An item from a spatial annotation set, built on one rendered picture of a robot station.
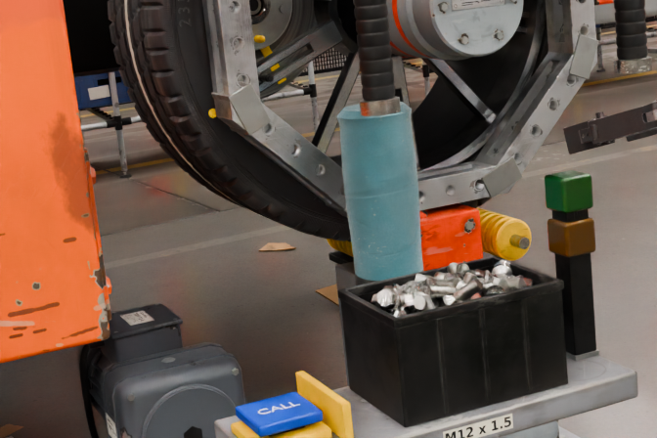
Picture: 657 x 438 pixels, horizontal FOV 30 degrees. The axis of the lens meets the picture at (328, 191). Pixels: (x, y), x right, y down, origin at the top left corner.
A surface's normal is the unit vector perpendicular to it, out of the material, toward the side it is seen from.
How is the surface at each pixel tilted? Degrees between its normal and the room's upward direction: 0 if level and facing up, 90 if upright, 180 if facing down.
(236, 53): 90
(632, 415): 0
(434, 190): 90
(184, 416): 90
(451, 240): 90
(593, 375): 0
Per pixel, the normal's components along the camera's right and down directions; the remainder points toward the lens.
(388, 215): 0.09, 0.22
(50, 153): 0.41, 0.14
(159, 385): 0.34, -0.25
